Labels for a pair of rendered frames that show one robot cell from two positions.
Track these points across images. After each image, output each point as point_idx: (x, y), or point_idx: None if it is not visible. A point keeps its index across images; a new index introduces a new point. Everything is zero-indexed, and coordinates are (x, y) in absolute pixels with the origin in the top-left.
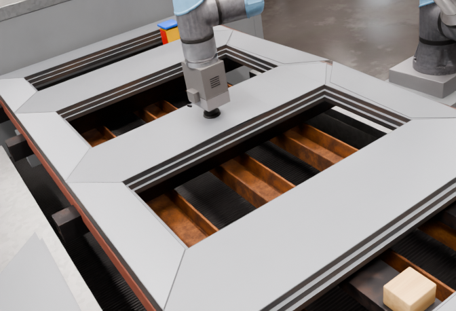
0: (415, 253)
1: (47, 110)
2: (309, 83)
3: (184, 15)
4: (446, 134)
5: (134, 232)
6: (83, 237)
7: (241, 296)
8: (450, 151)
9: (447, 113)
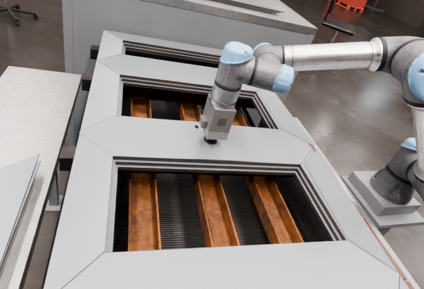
0: None
1: (115, 70)
2: (290, 157)
3: (224, 65)
4: (366, 274)
5: (83, 207)
6: None
7: None
8: None
9: (376, 252)
